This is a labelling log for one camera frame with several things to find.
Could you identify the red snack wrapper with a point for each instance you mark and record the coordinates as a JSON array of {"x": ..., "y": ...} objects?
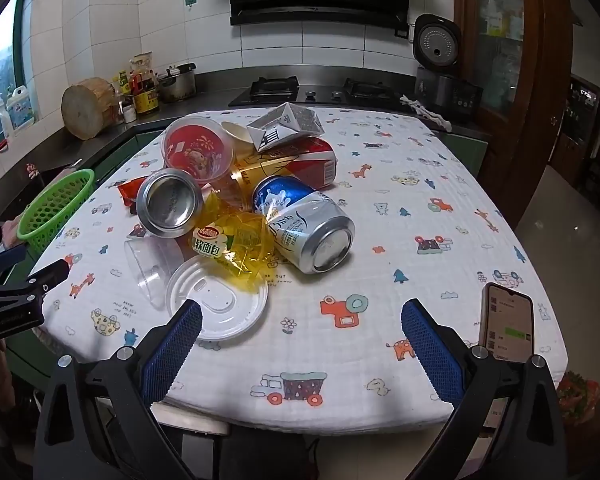
[{"x": 127, "y": 194}]

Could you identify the white jug with blue label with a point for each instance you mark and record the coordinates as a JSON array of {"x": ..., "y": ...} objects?
[{"x": 20, "y": 109}]

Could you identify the smartphone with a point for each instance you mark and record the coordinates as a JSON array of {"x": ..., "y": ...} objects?
[{"x": 507, "y": 320}]

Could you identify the steel cooking pot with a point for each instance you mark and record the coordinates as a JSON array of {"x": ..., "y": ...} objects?
[{"x": 177, "y": 84}]

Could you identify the white plastic lid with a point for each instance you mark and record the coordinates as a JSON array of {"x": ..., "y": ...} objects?
[{"x": 222, "y": 305}]

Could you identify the green plastic basket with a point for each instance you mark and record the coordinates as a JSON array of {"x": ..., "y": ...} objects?
[{"x": 55, "y": 205}]

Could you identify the white pump bottle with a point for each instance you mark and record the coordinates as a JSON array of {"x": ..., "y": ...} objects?
[{"x": 3, "y": 117}]

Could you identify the clear cup with red print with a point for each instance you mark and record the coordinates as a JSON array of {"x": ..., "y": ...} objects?
[{"x": 195, "y": 150}]

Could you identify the wooden glass-door cabinet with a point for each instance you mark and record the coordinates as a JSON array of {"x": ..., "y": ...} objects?
[{"x": 505, "y": 60}]

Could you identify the yellow condiment tin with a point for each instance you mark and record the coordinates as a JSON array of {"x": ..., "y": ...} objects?
[{"x": 146, "y": 101}]

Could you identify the pink cloth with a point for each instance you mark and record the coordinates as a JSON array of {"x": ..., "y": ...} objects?
[{"x": 11, "y": 230}]

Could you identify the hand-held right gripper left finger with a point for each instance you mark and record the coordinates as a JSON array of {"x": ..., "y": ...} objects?
[{"x": 174, "y": 352}]

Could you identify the blue and silver beer can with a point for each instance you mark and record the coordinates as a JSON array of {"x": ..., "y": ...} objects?
[{"x": 300, "y": 225}]

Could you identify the beige paper cup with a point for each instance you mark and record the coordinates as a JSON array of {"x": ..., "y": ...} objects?
[{"x": 237, "y": 136}]

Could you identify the plain silver can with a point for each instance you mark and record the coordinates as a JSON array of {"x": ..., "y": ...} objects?
[{"x": 170, "y": 202}]

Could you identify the round wooden chopping block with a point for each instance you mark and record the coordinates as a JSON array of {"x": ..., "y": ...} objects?
[{"x": 87, "y": 107}]

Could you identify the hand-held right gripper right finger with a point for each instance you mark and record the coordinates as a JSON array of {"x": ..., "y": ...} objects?
[{"x": 430, "y": 352}]

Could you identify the crumpled white carton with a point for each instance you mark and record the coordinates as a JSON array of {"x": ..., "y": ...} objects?
[{"x": 285, "y": 125}]

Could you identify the window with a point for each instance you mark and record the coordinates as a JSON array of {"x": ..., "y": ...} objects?
[{"x": 0, "y": 70}]

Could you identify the black rice cooker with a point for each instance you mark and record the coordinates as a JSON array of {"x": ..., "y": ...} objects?
[{"x": 440, "y": 75}]

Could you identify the yellow plastic wrapper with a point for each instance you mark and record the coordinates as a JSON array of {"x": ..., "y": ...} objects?
[{"x": 242, "y": 240}]

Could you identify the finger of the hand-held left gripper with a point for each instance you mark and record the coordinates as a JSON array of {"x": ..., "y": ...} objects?
[
  {"x": 7, "y": 257},
  {"x": 47, "y": 274}
]

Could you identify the white rag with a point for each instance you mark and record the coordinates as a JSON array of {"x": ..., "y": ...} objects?
[{"x": 425, "y": 110}]

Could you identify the black gas stove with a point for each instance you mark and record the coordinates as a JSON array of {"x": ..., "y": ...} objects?
[{"x": 325, "y": 94}]

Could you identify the red floral cloth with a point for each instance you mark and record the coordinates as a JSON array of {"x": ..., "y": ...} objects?
[{"x": 577, "y": 395}]

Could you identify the printed white tablecloth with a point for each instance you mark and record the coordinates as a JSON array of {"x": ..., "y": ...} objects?
[{"x": 380, "y": 210}]

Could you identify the cluster of condiment bottles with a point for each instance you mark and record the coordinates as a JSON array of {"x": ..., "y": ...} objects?
[{"x": 130, "y": 80}]

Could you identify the dark shelf unit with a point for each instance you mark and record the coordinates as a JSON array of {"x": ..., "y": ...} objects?
[{"x": 595, "y": 135}]

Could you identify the red gold drink carton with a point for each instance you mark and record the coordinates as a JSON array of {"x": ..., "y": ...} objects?
[{"x": 305, "y": 160}]

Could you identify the clear plastic cup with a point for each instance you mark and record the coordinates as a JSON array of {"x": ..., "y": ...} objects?
[{"x": 147, "y": 265}]

